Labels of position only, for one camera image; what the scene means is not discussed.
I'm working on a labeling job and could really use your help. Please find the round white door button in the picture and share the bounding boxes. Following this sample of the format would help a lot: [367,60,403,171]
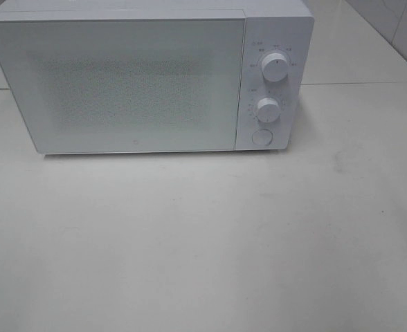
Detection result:
[252,129,273,147]

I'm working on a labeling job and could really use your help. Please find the white timer knob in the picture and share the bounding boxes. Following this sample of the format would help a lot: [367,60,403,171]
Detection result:
[255,98,282,123]

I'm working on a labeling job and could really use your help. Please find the white microwave door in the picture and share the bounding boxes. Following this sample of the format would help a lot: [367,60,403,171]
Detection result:
[0,19,244,154]

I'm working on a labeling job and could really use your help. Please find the upper white power knob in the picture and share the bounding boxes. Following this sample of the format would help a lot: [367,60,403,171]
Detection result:
[260,51,289,82]

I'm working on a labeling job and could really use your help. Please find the white microwave oven body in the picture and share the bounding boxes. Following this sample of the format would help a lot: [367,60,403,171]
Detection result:
[0,1,314,153]

